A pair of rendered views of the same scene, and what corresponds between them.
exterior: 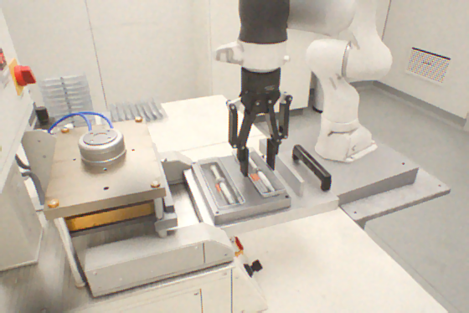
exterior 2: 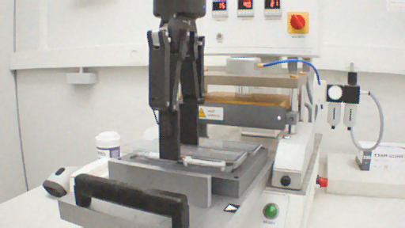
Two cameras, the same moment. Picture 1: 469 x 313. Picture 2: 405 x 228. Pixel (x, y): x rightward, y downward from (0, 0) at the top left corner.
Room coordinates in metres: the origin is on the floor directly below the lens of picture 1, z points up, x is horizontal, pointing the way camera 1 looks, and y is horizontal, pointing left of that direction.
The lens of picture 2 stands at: (0.97, -0.38, 1.15)
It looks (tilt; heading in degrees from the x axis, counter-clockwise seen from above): 10 degrees down; 133
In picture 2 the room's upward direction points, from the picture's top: straight up
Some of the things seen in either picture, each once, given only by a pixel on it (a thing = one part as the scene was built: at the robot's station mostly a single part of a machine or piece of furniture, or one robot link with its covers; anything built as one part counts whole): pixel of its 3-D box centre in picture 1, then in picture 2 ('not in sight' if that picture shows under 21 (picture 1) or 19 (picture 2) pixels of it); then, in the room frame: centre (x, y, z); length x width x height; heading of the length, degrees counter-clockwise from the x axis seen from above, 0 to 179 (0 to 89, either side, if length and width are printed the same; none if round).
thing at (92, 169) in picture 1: (89, 163); (255, 84); (0.54, 0.27, 1.08); 0.31 x 0.24 x 0.13; 19
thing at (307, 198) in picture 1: (256, 183); (181, 177); (0.63, -0.06, 0.97); 0.30 x 0.22 x 0.08; 109
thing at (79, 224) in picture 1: (109, 171); (246, 93); (0.54, 0.24, 1.07); 0.22 x 0.17 x 0.10; 19
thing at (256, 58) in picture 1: (248, 51); not in sight; (0.64, -0.03, 1.27); 0.13 x 0.12 x 0.05; 19
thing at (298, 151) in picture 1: (310, 166); (126, 200); (0.68, -0.19, 0.99); 0.15 x 0.02 x 0.04; 19
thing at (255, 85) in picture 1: (260, 90); (179, 22); (0.63, -0.05, 1.20); 0.08 x 0.08 x 0.09
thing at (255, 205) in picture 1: (237, 182); (194, 161); (0.62, -0.01, 0.98); 0.20 x 0.17 x 0.03; 19
